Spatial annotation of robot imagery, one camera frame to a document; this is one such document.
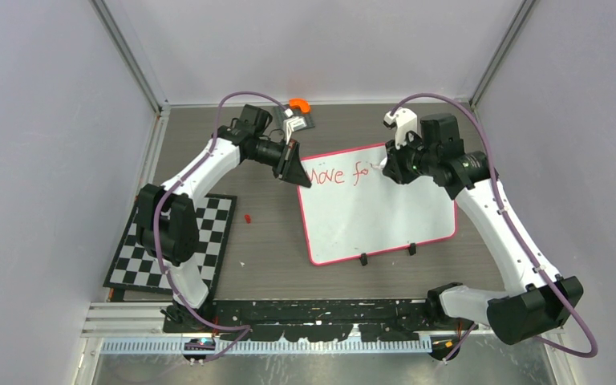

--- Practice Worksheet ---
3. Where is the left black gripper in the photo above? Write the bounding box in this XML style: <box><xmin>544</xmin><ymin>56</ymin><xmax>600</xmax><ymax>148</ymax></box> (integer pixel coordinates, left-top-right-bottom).
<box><xmin>248</xmin><ymin>137</ymin><xmax>311</xmax><ymax>188</ymax></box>

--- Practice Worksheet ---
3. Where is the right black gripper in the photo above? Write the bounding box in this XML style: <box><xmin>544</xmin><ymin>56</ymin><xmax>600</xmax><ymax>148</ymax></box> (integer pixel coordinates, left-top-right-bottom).
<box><xmin>385</xmin><ymin>132</ymin><xmax>438</xmax><ymax>184</ymax></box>

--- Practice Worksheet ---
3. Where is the pink framed whiteboard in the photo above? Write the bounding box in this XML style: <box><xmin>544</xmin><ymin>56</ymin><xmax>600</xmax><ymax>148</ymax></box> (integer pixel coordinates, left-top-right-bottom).
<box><xmin>298</xmin><ymin>144</ymin><xmax>457</xmax><ymax>265</ymax></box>

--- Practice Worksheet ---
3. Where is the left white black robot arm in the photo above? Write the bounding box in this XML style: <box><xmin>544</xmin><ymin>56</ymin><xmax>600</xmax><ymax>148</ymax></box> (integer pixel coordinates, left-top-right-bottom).
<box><xmin>136</xmin><ymin>104</ymin><xmax>311</xmax><ymax>332</ymax></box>

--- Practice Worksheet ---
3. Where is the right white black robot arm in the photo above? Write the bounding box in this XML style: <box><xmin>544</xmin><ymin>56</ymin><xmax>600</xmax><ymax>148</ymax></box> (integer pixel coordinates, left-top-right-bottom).
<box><xmin>383</xmin><ymin>108</ymin><xmax>584</xmax><ymax>345</ymax></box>

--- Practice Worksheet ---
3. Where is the grey studded baseplate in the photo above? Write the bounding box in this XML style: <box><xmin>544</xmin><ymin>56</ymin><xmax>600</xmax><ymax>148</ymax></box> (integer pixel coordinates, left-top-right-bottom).
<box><xmin>274</xmin><ymin>105</ymin><xmax>315</xmax><ymax>132</ymax></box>

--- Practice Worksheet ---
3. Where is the orange curved plastic piece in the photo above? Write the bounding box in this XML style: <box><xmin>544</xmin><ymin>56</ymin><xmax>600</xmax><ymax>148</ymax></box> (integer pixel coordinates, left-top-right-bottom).
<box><xmin>289</xmin><ymin>98</ymin><xmax>311</xmax><ymax>115</ymax></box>

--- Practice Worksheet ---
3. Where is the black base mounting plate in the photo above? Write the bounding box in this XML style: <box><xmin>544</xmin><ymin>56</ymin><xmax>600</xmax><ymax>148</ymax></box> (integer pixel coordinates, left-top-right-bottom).
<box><xmin>162</xmin><ymin>298</ymin><xmax>479</xmax><ymax>344</ymax></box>

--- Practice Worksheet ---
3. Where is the black white checkerboard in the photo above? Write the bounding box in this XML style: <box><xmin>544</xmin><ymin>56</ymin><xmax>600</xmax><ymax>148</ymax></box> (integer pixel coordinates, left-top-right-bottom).
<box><xmin>103</xmin><ymin>193</ymin><xmax>237</xmax><ymax>295</ymax></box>

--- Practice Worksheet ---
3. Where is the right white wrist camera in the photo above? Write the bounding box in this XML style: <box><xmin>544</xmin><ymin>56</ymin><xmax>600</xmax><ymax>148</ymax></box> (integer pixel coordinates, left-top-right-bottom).
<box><xmin>383</xmin><ymin>107</ymin><xmax>418</xmax><ymax>149</ymax></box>

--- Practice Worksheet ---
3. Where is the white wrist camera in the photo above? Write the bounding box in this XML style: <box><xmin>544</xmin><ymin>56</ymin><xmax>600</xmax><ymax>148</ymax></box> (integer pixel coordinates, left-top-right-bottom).
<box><xmin>383</xmin><ymin>107</ymin><xmax>418</xmax><ymax>149</ymax></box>
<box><xmin>282</xmin><ymin>108</ymin><xmax>307</xmax><ymax>144</ymax></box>

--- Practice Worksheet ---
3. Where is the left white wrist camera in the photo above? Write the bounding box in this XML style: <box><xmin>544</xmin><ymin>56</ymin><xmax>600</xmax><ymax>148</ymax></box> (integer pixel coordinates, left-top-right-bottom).
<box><xmin>282</xmin><ymin>108</ymin><xmax>307</xmax><ymax>144</ymax></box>

